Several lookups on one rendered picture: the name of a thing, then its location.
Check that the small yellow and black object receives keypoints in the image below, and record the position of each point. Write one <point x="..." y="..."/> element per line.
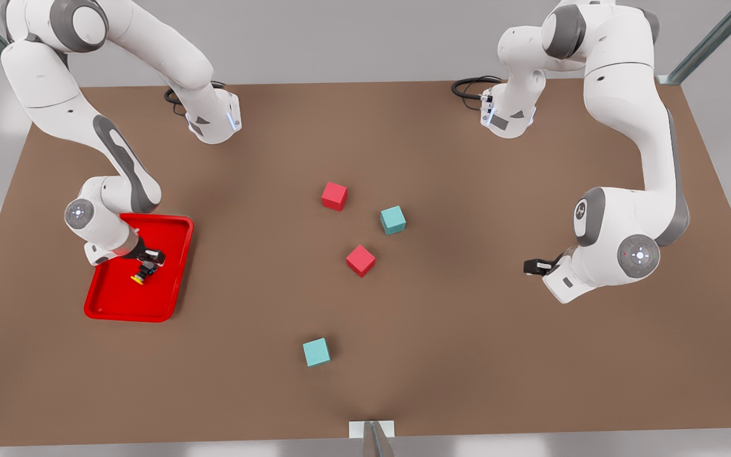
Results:
<point x="141" y="275"/>

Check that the red cube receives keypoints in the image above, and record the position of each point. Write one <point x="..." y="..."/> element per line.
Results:
<point x="360" y="260"/>
<point x="334" y="195"/>

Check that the red plastic tray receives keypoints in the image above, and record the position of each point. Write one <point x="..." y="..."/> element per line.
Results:
<point x="121" y="298"/>

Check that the teal cube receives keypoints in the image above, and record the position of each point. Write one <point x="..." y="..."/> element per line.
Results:
<point x="393" y="220"/>
<point x="316" y="353"/>

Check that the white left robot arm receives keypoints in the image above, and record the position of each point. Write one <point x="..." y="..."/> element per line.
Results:
<point x="625" y="82"/>

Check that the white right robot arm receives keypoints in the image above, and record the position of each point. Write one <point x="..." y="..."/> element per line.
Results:
<point x="48" y="82"/>

